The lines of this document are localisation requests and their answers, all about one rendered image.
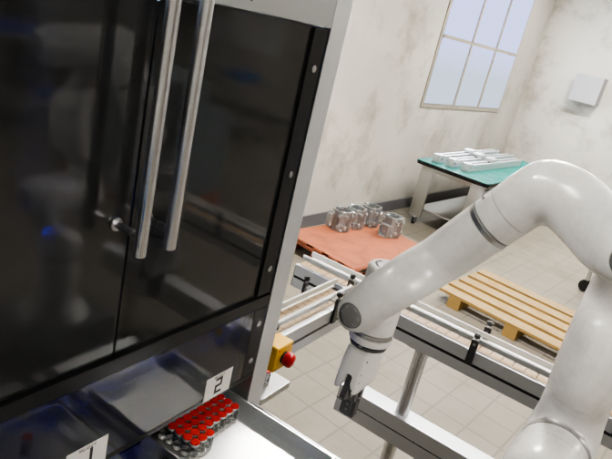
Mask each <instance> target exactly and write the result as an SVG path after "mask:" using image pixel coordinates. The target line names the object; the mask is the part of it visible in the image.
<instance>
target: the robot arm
mask: <svg viewBox="0 0 612 459"><path fill-rule="evenodd" d="M540 226H546V227H548V228H550V229H551V230H552V231H553V232H554V233H555V234H556V235H557V237H558V238H560V239H561V240H562V241H563V242H564V243H565V244H566V246H567V247H568V248H569V249H570V251H571V252H572V253H573V254H574V255H575V256H576V258H577V259H578V260H579V261H580V262H581V263H582V264H583V265H585V266H586V267H587V268H588V269H589V270H591V271H592V272H593V273H594V275H593V277H592V279H591V281H590V282H589V284H588V286H587V288H586V291H585V293H584V295H583V297H582V299H581V301H580V302H579V304H578V306H577V308H576V312H575V314H574V316H573V318H572V321H571V322H570V324H569V327H568V329H567V331H566V335H565V337H564V340H563V341H562V344H561V346H560V349H559V351H558V354H557V356H556V359H555V362H554V365H553V367H552V370H551V373H550V375H549V378H548V380H547V383H546V387H545V389H544V391H543V394H542V396H541V398H540V400H539V402H538V404H537V405H536V407H535V409H534V410H533V412H532V413H531V415H530V416H529V418H528V420H527V422H526V423H525V425H524V427H523V428H522V430H521V431H520V433H519V434H518V436H517V437H516V438H515V439H514V441H513V442H512V444H511V445H510V446H509V448H508V449H507V451H506V452H505V454H504V456H503V458H502V459H596V457H597V452H598V449H599V446H600V443H601V439H602V436H603V433H604V430H605V427H606V424H607V420H608V417H609V415H610V413H611V411H612V189H611V188H609V187H608V186H607V185H606V184H605V183H604V182H603V181H601V180H600V179H599V178H597V177H596V176H594V175H593V174H591V173H589V172H588V171H586V170H584V169H582V168H580V167H578V166H576V165H573V164H571V163H568V162H565V161H562V160H558V159H541V160H538V161H535V162H533V163H530V164H528V165H526V166H524V167H523V168H521V169H519V170H518V171H517V172H516V173H514V174H513V175H511V176H510V177H509V178H507V179H505V180H504V181H503V182H501V183H500V184H499V185H497V186H496V187H494V188H493V189H491V190H490V191H489V192H487V193H486V194H485V195H483V196H482V197H481V198H480V199H478V200H477V201H476V202H474V203H473V204H472V205H470V206H469V207H467V208H466V209H464V210H463V211H462V212H460V213H459V214H458V215H456V216H455V217H454V218H452V219H451V220H449V221H448V222H447V223H445V224H444V225H443V226H442V227H441V228H440V229H438V230H437V231H436V232H434V233H433V234H432V235H430V236H429V237H428V238H426V239H425V240H423V241H421V242H419V243H418V244H416V245H414V246H413V247H411V248H410V249H408V250H406V251H405V252H403V253H401V254H400V255H398V256H396V257H395V258H393V259H392V260H384V259H376V260H371V261H370V262H369V264H368V267H367V270H366V273H365V276H364V280H362V281H361V282H359V283H358V284H357V285H356V286H354V287H353V288H352V289H351V290H349V291H348V292H347V293H346V294H345V295H344V296H343V297H342V299H341V301H340V303H339V305H338V309H337V316H338V320H339V322H340V324H341V325H342V327H343V328H345V329H346V330H348V331H349V335H350V341H351V342H350V343H349V345H348V347H347V349H346V351H345V354H344V355H343V357H342V362H341V365H340V367H339V370H338V372H337V375H336V378H335V382H334V385H335V386H339V385H341V384H342V383H344V385H343V387H342V390H341V393H340V395H339V397H340V398H342V402H341V406H340V409H339V410H340V412H341V413H344V414H345V415H347V416H349V417H350V418H353V416H354V415H355V414H356V413H357V410H358V406H359V403H360V400H361V399H359V398H361V397H362V394H363V391H364V389H365V387H366V386H367V385H369V384H370V383H371V382H372V381H373V380H374V379H375V377H376V375H377V372H378V370H379V367H380V364H381V360H382V357H383V353H384V352H385V351H386V350H387V348H389V347H390V346H391V343H392V340H393V335H394V332H395V329H396V326H397V322H398V320H399V317H400V314H401V311H402V310H404V309H406V308H407V307H409V306H411V305H413V304H414V303H416V302H418V301H419V300H421V299H422V298H424V297H426V296H428V295H429V294H431V293H433V292H434V291H437V290H439V289H440V288H442V287H443V286H444V285H446V284H448V283H449V282H451V281H454V280H455V279H457V278H459V277H460V276H462V275H464V274H465V273H467V272H468V271H469V270H471V269H473V268H475V267H476V266H478V265H479V264H481V263H483V262H484V261H486V260H488V259H489V258H491V257H493V256H494V255H495V254H496V253H498V252H499V251H501V250H503V249H504V248H506V247H508V246H509V245H511V244H512V243H514V242H515V241H517V240H519V239H520V238H522V237H523V236H525V234H527V233H529V232H530V231H532V230H534V229H535V228H537V227H540Z"/></svg>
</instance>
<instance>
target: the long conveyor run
mask: <svg viewBox="0 0 612 459"><path fill-rule="evenodd" d="M311 256H312V257H314V258H311V257H309V256H307V255H303V258H302V259H303V260H306V261H304V262H302V263H297V264H296V265H295V267H294V272H293V275H292V279H291V286H293V287H295V288H297V289H299V290H301V289H302V285H303V283H304V282H305V279H304V277H305V276H306V275H308V276H310V277H311V280H309V287H310V288H315V287H317V286H319V285H321V284H323V283H325V282H327V281H330V280H333V279H335V278H338V282H337V283H336V284H334V287H335V288H337V289H339V290H341V289H343V288H345V287H347V286H349V285H352V286H353V287H354V286H356V285H357V284H358V283H359V282H361V281H362V280H364V275H362V274H361V273H359V272H357V271H354V270H351V269H349V268H347V267H345V266H343V265H341V264H339V263H337V262H335V261H333V260H330V259H328V258H326V257H323V256H322V255H320V254H318V253H316V252H314V251H313V252H312V255H311ZM315 258H316V259H315ZM324 262H325V263H324ZM334 267H335V268H334ZM336 268H337V269H336ZM357 278H358V279H357ZM414 305H415V306H414ZM416 306H417V307H416ZM418 307H419V308H418ZM435 315H436V316H435ZM437 316H438V317H437ZM456 325H457V326H456ZM487 325H488V327H487V326H485V327H484V331H481V330H479V329H476V328H475V327H473V326H471V325H469V324H467V323H465V322H463V321H459V320H457V319H456V318H454V317H452V316H450V315H448V314H445V313H443V312H441V311H438V310H437V309H435V308H433V307H430V306H428V305H426V304H424V303H422V302H420V301H418V302H416V303H414V304H413V305H411V306H409V307H407V308H406V309H404V310H402V311H401V314H400V317H399V320H398V322H397V326H396V329H395V332H394V335H393V338H394V339H396V340H398V341H400V342H403V343H405V344H407V345H408V346H410V347H412V348H414V349H415V350H417V351H419V352H422V353H424V354H426V355H428V356H430V357H432V358H434V359H436V360H437V361H438V362H441V363H443V364H445V365H447V366H449V367H451V368H453V369H455V370H457V371H458V372H461V373H463V374H465V375H467V376H468V377H470V378H472V379H474V380H476V381H478V382H480V383H482V384H484V385H486V386H488V387H490V388H492V389H494V390H496V391H498V392H500V393H501V394H503V395H505V396H507V397H509V398H511V399H513V400H515V401H517V402H519V403H521V404H523V405H525V406H527V407H529V408H530V409H532V410H534V409H535V408H536V405H537V404H538V402H539V400H540V398H541V396H542V394H543V391H544V389H545V387H546V383H547V380H548V378H549V375H550V373H551V371H550V370H552V367H553V365H554V364H552V363H550V362H547V361H545V360H543V359H541V358H539V357H536V356H534V355H533V354H531V353H529V352H526V351H524V350H521V349H519V348H517V347H515V346H514V345H512V344H510V343H507V342H504V341H502V340H500V339H498V338H496V337H495V336H492V335H490V334H491V331H492V329H491V328H490V327H492V326H493V325H494V323H493V322H492V321H488V322H487ZM501 346H502V347H501ZM503 347H504V348H503ZM508 350H509V351H508ZM520 355H521V356H520ZM522 356H523V357H522ZM524 357H525V358H524ZM527 359H528V360H527ZM529 360H530V361H529ZM539 364H540V365H539ZM541 365H542V366H541ZM543 366H544V367H543ZM548 369H549V370H548ZM600 444H601V445H603V446H605V447H606V448H608V449H610V450H612V411H611V413H610V415H609V417H608V420H607V424H606V427H605V430H604V433H603V436H602V439H601V443H600Z"/></svg>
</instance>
